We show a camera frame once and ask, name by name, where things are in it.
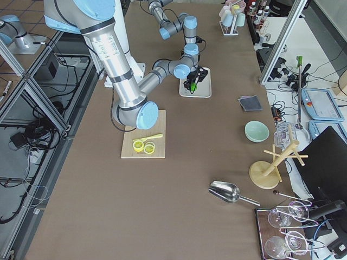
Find lemon slices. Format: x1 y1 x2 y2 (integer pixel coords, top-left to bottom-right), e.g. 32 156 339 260
132 140 156 154

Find green lime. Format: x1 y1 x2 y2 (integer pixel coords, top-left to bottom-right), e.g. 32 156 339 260
190 82 197 92

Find grey folded cloth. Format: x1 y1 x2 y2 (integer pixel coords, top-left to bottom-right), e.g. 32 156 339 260
238 95 262 112

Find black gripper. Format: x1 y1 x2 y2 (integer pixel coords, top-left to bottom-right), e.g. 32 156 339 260
184 67 208 89

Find wooden mug tree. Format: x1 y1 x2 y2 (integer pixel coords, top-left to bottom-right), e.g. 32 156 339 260
249 123 309 189

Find white cup rack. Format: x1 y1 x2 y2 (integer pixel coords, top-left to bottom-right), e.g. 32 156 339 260
219 0 246 36

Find wine glass rack tray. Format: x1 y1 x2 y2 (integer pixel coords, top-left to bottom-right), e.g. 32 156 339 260
255 198 325 259

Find blue teach pendant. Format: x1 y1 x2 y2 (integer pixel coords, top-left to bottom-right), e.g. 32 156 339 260
308 120 336 140
301 89 344 122

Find yellow plastic knife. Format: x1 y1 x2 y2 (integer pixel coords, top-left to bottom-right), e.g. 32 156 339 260
132 133 163 142

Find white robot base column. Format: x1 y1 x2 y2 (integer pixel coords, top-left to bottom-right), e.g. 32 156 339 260
113 0 146 83

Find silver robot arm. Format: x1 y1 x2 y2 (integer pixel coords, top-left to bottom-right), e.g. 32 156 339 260
44 1 204 129
148 0 205 44

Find mint green bowl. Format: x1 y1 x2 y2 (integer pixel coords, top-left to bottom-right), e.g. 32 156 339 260
245 121 269 142

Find wooden cutting board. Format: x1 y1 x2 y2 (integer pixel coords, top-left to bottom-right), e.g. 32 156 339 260
121 110 166 159

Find green handled grabber tool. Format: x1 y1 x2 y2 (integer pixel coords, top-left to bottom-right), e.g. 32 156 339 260
295 56 303 129

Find white rabbit tray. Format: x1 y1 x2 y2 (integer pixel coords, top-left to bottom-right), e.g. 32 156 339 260
179 67 212 98

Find metal scoop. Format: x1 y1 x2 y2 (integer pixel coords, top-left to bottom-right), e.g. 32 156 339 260
208 180 260 206

